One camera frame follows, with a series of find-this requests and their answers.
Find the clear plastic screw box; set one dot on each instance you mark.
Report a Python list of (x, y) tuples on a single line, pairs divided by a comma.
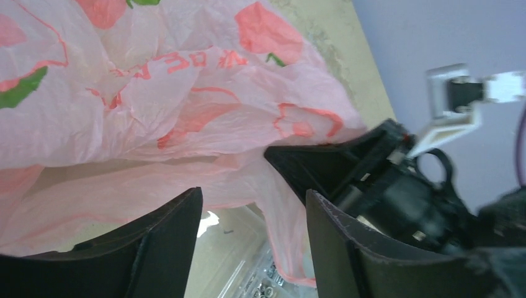
[(233, 258)]

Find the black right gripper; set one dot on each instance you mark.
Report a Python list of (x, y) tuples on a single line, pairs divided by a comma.
[(387, 189)]

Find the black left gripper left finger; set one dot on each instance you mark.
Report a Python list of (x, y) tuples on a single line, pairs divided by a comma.
[(148, 257)]

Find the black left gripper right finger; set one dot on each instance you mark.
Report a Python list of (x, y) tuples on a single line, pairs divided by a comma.
[(351, 259)]

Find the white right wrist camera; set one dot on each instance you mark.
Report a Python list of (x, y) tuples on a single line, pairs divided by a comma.
[(456, 99)]

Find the pink plastic bag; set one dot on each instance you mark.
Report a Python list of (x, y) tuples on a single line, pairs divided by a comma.
[(109, 109)]

